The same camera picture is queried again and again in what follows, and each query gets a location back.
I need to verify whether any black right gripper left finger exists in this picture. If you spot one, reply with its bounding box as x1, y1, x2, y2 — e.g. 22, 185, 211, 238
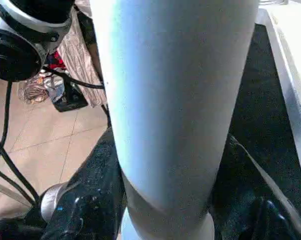
39, 127, 128, 240

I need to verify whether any beige fabric cover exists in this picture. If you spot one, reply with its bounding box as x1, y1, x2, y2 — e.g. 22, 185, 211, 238
56, 14, 108, 109

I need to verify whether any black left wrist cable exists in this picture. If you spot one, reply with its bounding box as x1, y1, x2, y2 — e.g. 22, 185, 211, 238
0, 79, 41, 209

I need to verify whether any white plastic table leg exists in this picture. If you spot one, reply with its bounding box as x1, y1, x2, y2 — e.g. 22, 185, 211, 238
88, 0, 261, 240

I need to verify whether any multicoloured clutter pile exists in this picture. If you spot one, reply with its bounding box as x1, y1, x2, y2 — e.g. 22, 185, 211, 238
18, 48, 89, 113

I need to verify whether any black mat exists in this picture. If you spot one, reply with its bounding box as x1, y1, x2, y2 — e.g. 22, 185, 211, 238
0, 21, 301, 240

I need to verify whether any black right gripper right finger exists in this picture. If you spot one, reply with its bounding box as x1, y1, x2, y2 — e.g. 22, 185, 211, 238
211, 133, 301, 240

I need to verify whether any thin black hanging cable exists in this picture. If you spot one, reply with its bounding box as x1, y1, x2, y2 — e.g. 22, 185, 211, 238
41, 67, 106, 89

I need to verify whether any white plastic table top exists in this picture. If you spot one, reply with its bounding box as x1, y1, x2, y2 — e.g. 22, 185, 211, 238
254, 0, 301, 201

